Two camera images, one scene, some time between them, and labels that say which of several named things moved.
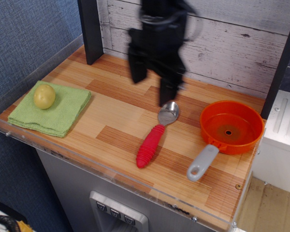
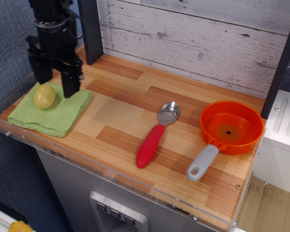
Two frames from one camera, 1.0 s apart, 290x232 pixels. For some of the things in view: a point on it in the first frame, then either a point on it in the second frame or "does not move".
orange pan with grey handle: [231, 127] does not move
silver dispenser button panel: [110, 215] does not move
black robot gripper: [156, 47] -> [57, 40]
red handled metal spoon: [167, 113] does not move
